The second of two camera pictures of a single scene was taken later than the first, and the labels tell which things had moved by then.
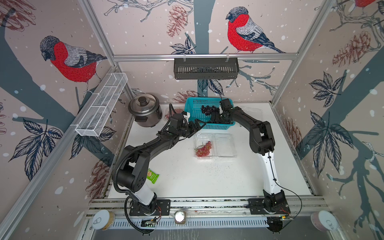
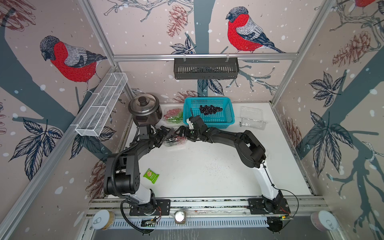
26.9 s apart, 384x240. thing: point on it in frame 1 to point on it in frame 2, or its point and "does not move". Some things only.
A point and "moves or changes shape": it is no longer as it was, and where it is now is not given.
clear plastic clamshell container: [177, 110] does not move
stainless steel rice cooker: [146, 109] does not move
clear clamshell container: [223, 145] moves or changes shape
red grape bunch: [203, 150] moves or changes shape
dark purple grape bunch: [207, 110] does not move
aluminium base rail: [213, 213] does not move
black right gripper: [217, 117] to [182, 129]
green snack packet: [152, 176] does not move
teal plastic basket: [193, 105] does not move
